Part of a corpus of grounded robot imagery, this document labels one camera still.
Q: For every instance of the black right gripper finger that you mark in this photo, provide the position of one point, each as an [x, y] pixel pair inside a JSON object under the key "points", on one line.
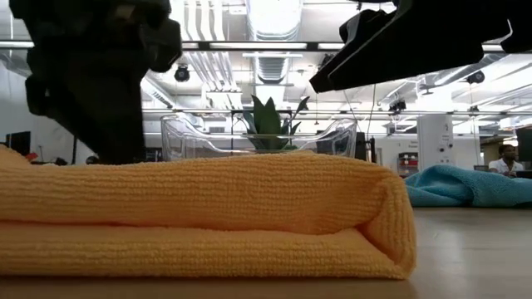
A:
{"points": [[370, 27], [436, 41]]}

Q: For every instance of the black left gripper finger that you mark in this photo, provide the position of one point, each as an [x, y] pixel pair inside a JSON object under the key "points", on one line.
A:
{"points": [[99, 112], [164, 45]]}

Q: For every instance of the orange microfiber towel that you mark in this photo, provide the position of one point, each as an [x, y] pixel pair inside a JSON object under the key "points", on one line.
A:
{"points": [[208, 199]]}

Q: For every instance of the blue microfiber towel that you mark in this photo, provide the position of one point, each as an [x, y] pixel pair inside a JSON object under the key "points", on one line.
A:
{"points": [[457, 187]]}

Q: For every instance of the black ceiling spotlight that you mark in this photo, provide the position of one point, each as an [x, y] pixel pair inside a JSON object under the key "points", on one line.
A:
{"points": [[181, 73], [476, 77]]}

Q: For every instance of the black linear ceiling light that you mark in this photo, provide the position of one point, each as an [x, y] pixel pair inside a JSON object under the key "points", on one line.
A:
{"points": [[311, 46]]}

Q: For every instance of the black monitor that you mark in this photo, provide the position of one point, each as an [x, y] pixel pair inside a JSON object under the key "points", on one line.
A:
{"points": [[524, 145], [18, 143]]}

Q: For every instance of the clear plastic bin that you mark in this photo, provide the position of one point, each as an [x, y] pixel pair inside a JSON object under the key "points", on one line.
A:
{"points": [[183, 141]]}

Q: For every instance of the white pillar cabinet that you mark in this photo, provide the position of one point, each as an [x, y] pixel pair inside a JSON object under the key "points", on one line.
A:
{"points": [[434, 141]]}

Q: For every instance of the black machine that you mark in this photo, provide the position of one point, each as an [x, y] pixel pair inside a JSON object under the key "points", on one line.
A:
{"points": [[361, 145]]}

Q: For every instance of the red storage bins shelf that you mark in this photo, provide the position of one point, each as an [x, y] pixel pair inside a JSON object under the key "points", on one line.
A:
{"points": [[407, 164]]}

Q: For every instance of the artificial succulent in white pot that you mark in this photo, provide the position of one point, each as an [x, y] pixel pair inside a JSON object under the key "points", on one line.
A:
{"points": [[268, 120]]}

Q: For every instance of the person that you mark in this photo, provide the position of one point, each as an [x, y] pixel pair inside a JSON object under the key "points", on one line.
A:
{"points": [[507, 166]]}

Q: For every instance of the silver ceiling air duct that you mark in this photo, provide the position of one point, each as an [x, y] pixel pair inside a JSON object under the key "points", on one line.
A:
{"points": [[274, 21]]}

